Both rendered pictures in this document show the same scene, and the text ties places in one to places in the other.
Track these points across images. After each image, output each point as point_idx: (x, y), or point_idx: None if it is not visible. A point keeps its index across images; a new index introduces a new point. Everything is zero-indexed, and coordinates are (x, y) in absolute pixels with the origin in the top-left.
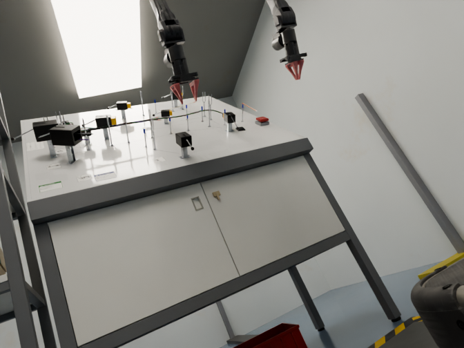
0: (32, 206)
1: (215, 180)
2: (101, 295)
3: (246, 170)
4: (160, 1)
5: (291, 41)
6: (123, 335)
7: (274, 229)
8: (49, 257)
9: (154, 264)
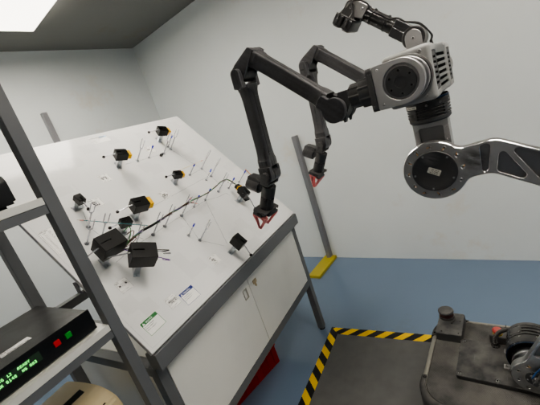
0: (160, 357)
1: None
2: (208, 399)
3: None
4: (267, 142)
5: (323, 162)
6: None
7: (281, 296)
8: (173, 390)
9: (231, 357)
